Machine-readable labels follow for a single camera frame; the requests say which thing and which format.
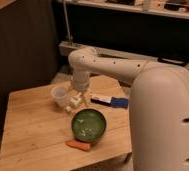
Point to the metal shelf rail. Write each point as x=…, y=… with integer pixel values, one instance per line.
x=65, y=48

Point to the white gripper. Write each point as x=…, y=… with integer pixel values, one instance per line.
x=80, y=83

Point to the green bowl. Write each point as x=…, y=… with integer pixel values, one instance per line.
x=88, y=125

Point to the vertical metal pole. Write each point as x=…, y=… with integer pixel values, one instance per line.
x=69, y=36

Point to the wooden table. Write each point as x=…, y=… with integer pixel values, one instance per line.
x=36, y=131

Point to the upper shelf with clutter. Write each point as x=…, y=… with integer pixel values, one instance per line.
x=143, y=8

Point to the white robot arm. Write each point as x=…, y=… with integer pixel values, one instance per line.
x=159, y=106

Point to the black handle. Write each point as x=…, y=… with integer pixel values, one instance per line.
x=172, y=62

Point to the clear plastic cup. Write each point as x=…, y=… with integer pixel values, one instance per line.
x=60, y=94

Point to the orange carrot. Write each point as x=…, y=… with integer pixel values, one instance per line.
x=79, y=145

